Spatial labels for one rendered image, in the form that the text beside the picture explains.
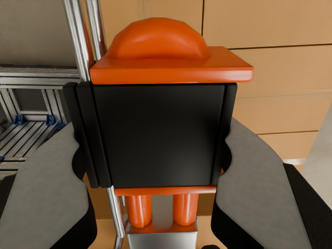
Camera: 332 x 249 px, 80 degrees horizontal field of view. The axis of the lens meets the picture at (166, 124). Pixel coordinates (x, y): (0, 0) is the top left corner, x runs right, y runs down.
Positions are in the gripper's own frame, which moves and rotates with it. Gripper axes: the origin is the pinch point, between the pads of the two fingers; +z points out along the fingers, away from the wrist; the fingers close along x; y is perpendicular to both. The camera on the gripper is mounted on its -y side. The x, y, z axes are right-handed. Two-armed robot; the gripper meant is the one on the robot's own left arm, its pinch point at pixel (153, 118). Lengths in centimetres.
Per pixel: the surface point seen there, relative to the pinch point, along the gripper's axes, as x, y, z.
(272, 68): 46, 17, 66
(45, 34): -64, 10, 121
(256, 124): 46, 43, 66
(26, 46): -77, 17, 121
